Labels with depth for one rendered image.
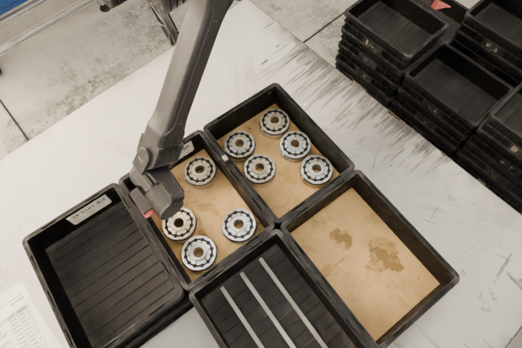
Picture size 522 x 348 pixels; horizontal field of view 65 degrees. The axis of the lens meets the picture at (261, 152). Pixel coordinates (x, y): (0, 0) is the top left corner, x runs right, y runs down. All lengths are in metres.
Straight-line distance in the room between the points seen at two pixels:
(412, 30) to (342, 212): 1.21
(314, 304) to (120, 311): 0.54
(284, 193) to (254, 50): 0.72
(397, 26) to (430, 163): 0.89
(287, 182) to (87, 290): 0.67
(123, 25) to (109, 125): 1.45
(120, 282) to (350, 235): 0.69
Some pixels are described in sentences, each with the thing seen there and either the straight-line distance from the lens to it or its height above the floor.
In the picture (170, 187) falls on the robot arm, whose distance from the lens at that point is 0.85.
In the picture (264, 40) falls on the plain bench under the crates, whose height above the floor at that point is 0.70.
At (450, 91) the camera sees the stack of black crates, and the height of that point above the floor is 0.38.
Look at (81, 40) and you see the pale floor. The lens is 3.05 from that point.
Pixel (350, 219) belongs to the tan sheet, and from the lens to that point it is 1.28.
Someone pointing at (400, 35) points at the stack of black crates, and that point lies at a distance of 2.20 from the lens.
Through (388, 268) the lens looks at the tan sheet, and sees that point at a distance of 1.27.
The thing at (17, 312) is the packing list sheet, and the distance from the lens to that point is 1.55.
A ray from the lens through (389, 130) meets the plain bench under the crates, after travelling 1.60.
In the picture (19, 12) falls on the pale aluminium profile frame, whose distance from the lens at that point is 2.94.
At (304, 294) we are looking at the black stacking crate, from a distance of 1.22.
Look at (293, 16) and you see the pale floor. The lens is 2.90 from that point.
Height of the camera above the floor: 2.03
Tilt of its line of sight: 63 degrees down
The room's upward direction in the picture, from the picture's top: 4 degrees counter-clockwise
